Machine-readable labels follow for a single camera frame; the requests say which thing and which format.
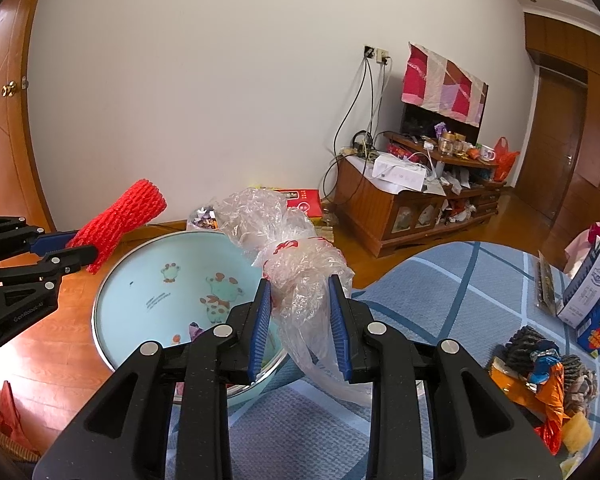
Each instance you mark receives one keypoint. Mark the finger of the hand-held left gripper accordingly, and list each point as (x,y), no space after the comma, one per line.
(50,242)
(70,260)

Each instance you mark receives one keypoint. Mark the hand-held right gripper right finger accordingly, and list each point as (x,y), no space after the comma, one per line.
(340,330)

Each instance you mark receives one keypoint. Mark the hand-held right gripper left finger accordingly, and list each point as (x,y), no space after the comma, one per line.
(260,330)

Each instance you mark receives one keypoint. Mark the purple foil wrapper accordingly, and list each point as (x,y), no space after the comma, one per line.
(196,332)

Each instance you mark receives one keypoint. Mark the clear plastic bag red print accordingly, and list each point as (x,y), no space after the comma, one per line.
(300,270)

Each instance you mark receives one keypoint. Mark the red foam fruit net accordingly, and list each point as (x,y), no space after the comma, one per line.
(125,210)

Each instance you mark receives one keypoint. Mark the pale blue cartoon print basin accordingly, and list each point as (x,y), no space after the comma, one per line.
(145,290)

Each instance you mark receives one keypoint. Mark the blue wrapper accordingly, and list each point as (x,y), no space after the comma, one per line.
(545,364)

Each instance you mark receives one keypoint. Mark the orange snack wrapper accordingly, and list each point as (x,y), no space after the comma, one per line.
(550,400)

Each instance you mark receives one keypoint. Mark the grey striped cloth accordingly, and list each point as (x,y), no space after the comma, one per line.
(580,385)

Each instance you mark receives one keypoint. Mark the yellow sponge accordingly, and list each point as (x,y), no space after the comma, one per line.
(577,432)

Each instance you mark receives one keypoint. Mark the blue plaid tablecloth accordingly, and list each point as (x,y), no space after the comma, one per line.
(445,290)

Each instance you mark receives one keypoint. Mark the light wooden door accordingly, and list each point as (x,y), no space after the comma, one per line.
(15,135)

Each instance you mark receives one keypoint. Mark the yellow bucket with bag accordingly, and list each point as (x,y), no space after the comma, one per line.
(202,217)

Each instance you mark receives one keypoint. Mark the wooden television cabinet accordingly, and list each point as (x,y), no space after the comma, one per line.
(370,205)

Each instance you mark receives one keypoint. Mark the red cardboard box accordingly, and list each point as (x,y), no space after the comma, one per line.
(305,202)

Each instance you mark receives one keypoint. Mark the flat white box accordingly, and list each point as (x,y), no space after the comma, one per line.
(397,174)

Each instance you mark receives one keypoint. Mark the clear packet dark contents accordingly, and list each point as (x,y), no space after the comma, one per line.
(547,285)

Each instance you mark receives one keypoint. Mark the glass jar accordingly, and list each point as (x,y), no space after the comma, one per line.
(447,143)
(460,143)

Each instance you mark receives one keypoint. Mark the white printed mug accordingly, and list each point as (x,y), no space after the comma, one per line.
(486,153)

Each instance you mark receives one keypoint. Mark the orange red shopping bag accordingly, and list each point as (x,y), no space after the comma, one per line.
(505,162)

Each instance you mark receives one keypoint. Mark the tall white milk carton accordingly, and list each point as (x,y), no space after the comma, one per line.
(587,285)

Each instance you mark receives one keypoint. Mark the television with red cloth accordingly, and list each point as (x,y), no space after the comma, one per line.
(445,85)

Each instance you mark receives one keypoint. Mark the dark wooden door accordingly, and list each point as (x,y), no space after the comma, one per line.
(560,145)

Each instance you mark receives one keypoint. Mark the wall socket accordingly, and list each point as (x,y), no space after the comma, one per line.
(380,54)

